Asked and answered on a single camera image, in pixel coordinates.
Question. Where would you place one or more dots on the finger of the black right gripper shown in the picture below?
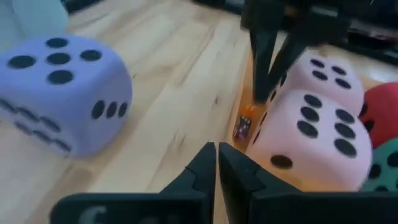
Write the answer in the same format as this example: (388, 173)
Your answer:
(262, 62)
(289, 56)

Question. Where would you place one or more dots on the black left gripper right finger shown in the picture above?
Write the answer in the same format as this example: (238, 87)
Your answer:
(242, 193)

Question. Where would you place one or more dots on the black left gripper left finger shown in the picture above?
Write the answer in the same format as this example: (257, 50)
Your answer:
(192, 186)

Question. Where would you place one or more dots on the large pink foam die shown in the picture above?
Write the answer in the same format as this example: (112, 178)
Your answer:
(303, 84)
(317, 174)

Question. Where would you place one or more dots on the small orange die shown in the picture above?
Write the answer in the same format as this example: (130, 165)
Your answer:
(248, 111)

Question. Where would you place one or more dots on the small purple die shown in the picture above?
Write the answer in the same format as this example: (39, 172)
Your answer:
(242, 127)

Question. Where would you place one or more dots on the large red foam die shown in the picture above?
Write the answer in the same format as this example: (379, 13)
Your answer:
(382, 105)

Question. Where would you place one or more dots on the large teal foam die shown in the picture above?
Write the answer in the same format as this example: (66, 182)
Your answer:
(385, 175)

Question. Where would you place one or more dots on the large purple foam die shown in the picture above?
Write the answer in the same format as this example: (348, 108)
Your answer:
(62, 93)

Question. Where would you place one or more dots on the black metal table frame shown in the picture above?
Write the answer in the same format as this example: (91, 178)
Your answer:
(373, 46)

